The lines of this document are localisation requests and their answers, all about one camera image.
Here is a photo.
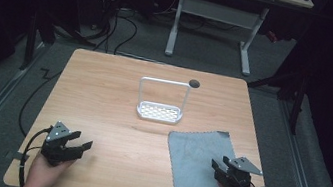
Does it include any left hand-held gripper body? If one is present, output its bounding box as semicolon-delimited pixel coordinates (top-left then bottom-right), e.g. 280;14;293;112
38;118;89;172

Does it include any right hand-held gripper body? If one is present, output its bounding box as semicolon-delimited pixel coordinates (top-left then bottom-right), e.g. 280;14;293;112
211;152;266;187

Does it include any person's left hand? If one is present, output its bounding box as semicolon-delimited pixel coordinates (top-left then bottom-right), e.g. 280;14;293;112
20;148;77;187

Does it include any grey-blue cloth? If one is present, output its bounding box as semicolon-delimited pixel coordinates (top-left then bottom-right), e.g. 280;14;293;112
159;122;241;187

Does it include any black round table grommet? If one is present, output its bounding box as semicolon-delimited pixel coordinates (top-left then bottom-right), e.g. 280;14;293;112
188;78;202;90

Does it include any black metal stand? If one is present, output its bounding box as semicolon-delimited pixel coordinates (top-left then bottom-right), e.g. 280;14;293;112
17;9;62;75
239;50;314;137

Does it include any red object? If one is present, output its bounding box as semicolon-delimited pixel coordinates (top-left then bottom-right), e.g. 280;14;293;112
265;29;280;44

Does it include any white-framed wooden desk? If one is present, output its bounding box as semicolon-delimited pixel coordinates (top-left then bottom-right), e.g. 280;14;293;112
162;0;315;85

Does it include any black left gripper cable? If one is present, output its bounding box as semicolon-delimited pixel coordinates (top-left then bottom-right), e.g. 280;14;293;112
15;122;54;187

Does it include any black floor cable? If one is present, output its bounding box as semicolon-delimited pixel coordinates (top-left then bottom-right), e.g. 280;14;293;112
15;64;64;142

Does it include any white wire rack with tray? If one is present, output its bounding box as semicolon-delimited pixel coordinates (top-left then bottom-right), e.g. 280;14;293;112
133;75;192;127

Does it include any bundle of black cables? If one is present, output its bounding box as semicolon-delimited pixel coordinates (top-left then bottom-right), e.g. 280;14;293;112
76;0;144;59

